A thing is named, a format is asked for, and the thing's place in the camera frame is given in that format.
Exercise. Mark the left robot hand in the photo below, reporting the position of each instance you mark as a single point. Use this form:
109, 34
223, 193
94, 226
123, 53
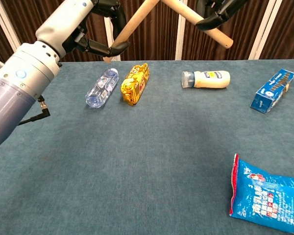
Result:
61, 24

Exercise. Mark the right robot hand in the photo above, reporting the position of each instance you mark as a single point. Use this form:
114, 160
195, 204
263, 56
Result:
218, 12

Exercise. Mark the plain wooden drumstick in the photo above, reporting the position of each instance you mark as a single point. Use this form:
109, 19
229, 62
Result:
134, 22

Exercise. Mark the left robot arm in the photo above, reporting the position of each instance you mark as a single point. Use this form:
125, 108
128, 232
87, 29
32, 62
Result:
14, 98

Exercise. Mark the white mayonnaise squeeze bottle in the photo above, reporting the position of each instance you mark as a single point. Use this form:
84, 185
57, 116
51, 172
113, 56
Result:
210, 80

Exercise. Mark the clear plastic water bottle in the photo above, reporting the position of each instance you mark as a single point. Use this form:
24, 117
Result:
101, 88

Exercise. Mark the yellow foil snack pack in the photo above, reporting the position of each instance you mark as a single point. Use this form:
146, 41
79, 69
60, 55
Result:
133, 85

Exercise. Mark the blue cookie box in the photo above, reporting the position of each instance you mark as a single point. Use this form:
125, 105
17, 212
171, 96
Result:
264, 98

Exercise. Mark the teal table cloth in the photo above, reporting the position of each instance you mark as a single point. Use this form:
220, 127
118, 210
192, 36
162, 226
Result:
147, 159

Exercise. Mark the blue snack bag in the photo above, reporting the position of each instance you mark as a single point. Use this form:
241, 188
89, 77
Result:
264, 195

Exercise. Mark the white screen frame post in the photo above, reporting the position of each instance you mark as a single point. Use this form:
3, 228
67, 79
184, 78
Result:
261, 36
178, 41
9, 28
109, 34

